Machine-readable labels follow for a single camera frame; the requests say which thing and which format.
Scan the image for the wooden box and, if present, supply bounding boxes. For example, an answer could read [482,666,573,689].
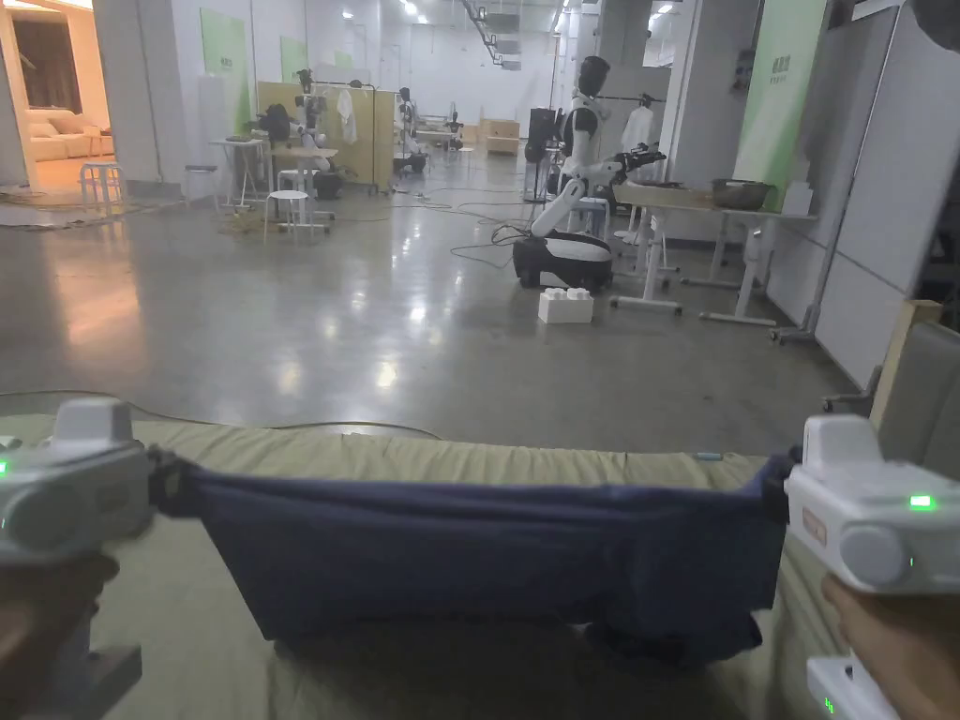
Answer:
[478,116,524,157]

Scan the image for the person's right hand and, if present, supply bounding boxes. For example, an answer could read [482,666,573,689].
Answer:
[820,573,960,720]

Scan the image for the clothes rack with white garment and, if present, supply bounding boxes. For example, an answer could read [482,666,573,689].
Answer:
[310,81,381,198]

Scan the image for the small humanoid robot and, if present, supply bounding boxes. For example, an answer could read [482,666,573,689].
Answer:
[395,86,432,179]

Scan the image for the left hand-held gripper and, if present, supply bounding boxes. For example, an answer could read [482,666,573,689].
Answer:
[0,397,188,720]

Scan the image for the bed with beige sheet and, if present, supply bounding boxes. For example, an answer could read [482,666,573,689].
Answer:
[0,415,960,720]

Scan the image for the black standing unit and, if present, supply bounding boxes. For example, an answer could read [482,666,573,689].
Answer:
[522,107,563,205]

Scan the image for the dark blue shirt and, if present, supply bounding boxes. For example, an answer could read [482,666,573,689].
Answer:
[182,452,790,674]

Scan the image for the white-legged table with bowl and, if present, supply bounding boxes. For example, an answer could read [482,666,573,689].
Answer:
[608,176,820,328]

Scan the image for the white block-shaped box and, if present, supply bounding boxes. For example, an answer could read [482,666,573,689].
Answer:
[537,286,596,326]

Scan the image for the person's left hand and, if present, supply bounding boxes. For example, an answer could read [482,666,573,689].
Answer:
[0,550,120,676]

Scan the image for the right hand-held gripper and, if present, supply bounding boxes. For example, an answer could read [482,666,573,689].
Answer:
[760,415,960,720]

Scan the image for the table with robot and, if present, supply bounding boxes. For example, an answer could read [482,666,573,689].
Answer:
[257,67,340,229]

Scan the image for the white folding table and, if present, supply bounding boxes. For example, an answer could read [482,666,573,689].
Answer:
[208,134,273,216]

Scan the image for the beige sofa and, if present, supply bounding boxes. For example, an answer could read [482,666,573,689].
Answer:
[28,108,98,163]

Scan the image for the clothes rack with white shirt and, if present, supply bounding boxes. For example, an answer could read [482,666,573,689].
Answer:
[599,91,670,162]

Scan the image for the black floor cable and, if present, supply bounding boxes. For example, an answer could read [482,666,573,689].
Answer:
[0,389,445,441]

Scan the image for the white and black humanoid robot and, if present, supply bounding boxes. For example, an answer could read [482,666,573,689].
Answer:
[512,55,668,291]

